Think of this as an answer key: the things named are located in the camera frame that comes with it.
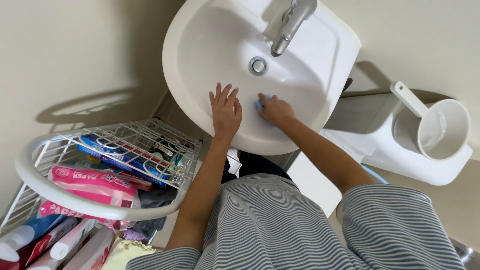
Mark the person's left hand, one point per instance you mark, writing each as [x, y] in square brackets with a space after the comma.
[226, 116]

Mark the person's right hand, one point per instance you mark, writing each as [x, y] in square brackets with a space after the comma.
[278, 111]

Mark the person's right fingers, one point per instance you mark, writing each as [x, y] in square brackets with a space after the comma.
[267, 105]

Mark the blue cleaning sponge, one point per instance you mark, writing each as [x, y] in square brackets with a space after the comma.
[259, 104]

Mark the metal sink drain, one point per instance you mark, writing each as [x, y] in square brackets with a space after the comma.
[258, 66]

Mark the dark trousers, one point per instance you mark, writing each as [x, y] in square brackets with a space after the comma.
[258, 165]

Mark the white ceramic sink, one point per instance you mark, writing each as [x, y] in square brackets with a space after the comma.
[210, 48]

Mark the chrome faucet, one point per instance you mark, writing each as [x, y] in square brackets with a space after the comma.
[292, 22]

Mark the green and black packet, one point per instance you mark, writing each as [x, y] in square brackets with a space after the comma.
[165, 150]

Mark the white toilet tank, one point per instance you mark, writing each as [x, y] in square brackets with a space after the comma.
[378, 142]

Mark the blue striped shirt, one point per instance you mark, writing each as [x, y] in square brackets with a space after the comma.
[270, 228]

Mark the grey cloth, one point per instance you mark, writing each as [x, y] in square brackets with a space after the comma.
[157, 200]

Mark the blue cardboard box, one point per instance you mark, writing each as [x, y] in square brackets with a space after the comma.
[120, 157]

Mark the white plastic water dipper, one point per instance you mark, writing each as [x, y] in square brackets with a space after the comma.
[442, 129]

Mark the purple cloth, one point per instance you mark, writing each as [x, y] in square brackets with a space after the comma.
[133, 235]

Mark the pink paper packet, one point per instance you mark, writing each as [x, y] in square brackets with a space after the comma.
[93, 185]

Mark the yellow cloth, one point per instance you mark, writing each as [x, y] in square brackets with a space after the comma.
[125, 255]

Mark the pink and white bottle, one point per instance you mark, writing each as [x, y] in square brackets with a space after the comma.
[92, 253]

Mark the white plastic bottle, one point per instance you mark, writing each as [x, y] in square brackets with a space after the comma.
[73, 240]

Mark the red and white tube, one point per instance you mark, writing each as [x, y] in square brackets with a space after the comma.
[47, 242]

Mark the white and blue bottle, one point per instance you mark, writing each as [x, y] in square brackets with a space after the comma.
[22, 234]

